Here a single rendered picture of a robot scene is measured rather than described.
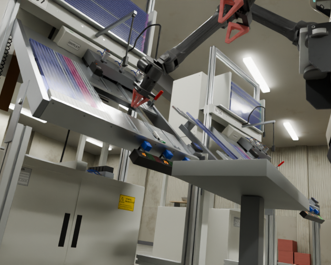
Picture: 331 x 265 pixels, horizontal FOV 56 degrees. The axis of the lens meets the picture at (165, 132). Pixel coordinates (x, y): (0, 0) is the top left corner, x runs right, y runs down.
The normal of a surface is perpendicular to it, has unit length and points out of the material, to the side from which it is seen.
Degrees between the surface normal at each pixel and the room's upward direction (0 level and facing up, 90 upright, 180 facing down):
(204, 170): 90
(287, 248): 90
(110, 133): 134
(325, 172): 90
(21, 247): 90
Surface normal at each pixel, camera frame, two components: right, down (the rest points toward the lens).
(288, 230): -0.52, -0.33
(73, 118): 0.44, 0.56
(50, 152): 0.84, -0.07
